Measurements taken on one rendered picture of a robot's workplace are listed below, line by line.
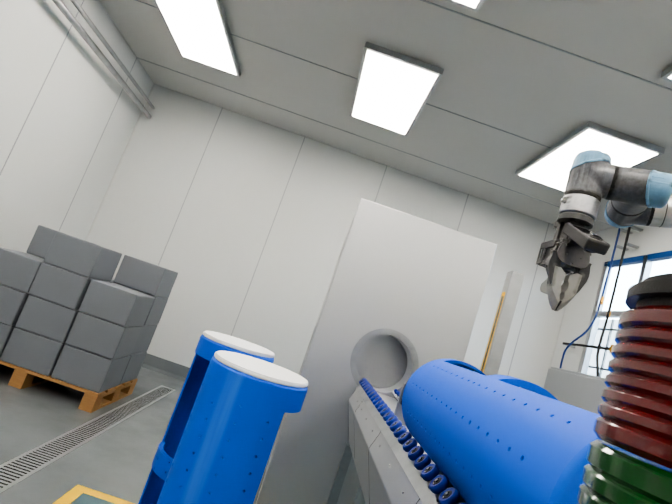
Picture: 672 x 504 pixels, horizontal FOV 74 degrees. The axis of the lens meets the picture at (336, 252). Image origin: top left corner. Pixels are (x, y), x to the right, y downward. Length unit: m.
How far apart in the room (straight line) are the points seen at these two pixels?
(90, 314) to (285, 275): 2.52
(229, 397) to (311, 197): 4.79
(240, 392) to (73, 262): 3.00
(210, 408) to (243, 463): 0.16
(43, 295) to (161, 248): 2.16
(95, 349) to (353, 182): 3.60
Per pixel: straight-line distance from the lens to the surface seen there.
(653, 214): 1.25
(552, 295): 1.04
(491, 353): 2.12
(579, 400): 3.51
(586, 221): 1.09
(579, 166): 1.13
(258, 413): 1.20
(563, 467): 0.66
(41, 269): 4.16
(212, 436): 1.23
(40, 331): 4.13
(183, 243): 5.91
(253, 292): 5.68
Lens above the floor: 1.22
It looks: 9 degrees up
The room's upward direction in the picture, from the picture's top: 19 degrees clockwise
